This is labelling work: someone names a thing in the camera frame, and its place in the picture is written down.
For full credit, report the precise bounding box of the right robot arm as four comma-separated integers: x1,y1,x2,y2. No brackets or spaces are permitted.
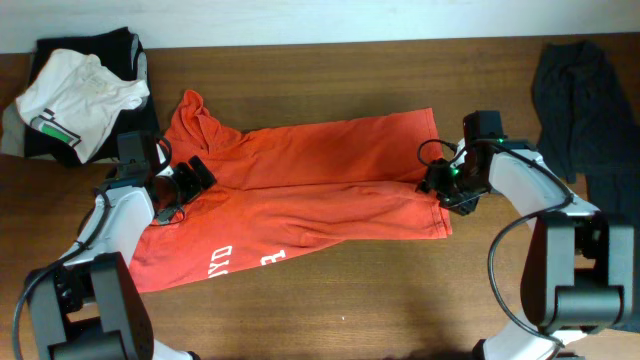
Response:
419,140,636,359

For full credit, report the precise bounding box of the grey folded garment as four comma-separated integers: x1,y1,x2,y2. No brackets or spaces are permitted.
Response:
0,32,150,164

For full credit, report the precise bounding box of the red printed t-shirt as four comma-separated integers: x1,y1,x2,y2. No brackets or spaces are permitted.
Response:
130,90,452,293

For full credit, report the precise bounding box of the dark grey garment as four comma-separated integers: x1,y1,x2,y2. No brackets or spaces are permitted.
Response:
532,41,639,225

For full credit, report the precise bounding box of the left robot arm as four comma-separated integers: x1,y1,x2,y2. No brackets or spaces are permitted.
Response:
16,157,216,360

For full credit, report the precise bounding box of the white folded t-shirt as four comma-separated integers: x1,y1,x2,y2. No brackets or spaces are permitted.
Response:
15,49,150,163

